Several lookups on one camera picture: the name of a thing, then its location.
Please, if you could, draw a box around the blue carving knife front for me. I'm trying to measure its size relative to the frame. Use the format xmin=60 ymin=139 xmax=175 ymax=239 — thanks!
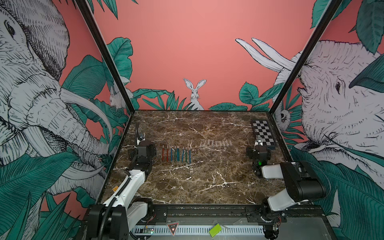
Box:
xmin=185 ymin=148 xmax=190 ymax=164

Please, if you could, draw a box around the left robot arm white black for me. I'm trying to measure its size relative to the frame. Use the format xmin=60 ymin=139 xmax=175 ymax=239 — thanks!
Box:
xmin=85 ymin=123 xmax=157 ymax=240

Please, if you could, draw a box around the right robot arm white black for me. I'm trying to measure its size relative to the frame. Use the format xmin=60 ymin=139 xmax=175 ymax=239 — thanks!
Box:
xmin=246 ymin=141 xmax=327 ymax=223

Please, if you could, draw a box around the black white checkerboard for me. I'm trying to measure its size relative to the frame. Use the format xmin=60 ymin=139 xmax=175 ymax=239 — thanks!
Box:
xmin=251 ymin=120 xmax=276 ymax=149

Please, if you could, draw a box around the small circuit board green led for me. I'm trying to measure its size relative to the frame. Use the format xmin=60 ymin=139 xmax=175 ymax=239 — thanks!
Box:
xmin=141 ymin=227 xmax=155 ymax=235

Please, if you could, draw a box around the triangular warning sticker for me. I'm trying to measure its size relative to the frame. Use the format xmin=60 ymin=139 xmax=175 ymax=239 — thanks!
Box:
xmin=167 ymin=222 xmax=180 ymax=236

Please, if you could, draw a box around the green sticky note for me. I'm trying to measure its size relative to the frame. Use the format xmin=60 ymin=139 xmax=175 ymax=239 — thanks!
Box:
xmin=209 ymin=224 xmax=222 ymax=238

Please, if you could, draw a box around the white slotted cable duct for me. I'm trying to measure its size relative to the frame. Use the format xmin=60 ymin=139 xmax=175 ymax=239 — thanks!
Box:
xmin=133 ymin=225 xmax=265 ymax=236

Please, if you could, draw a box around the black front mounting rail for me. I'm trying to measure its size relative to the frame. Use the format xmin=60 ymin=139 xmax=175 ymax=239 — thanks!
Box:
xmin=150 ymin=204 xmax=326 ymax=225

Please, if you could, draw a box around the left black frame post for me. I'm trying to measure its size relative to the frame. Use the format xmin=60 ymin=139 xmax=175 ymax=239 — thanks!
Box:
xmin=76 ymin=0 xmax=135 ymax=115

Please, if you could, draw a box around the black frame post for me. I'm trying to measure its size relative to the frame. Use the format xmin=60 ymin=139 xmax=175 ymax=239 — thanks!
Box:
xmin=269 ymin=0 xmax=342 ymax=115
xmin=76 ymin=0 xmax=135 ymax=115

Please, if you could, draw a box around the right black frame post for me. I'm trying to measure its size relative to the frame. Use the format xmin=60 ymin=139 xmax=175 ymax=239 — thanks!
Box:
xmin=269 ymin=0 xmax=342 ymax=115

